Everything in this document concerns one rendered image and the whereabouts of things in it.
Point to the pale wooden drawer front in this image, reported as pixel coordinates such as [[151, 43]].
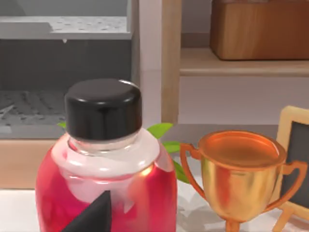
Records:
[[21, 163]]

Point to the green leafy plant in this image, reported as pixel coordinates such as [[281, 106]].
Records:
[[166, 142]]

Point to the brown wooden box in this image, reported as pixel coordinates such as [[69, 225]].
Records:
[[260, 29]]

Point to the open wooden shelf unit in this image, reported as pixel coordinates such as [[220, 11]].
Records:
[[217, 62]]

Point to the gold trophy cup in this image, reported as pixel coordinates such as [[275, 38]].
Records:
[[239, 174]]

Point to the red bottle with black cap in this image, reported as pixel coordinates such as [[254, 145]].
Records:
[[101, 169]]

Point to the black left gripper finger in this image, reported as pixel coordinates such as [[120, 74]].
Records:
[[97, 215]]

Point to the wooden framed blackboard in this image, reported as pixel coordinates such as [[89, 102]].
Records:
[[295, 154]]

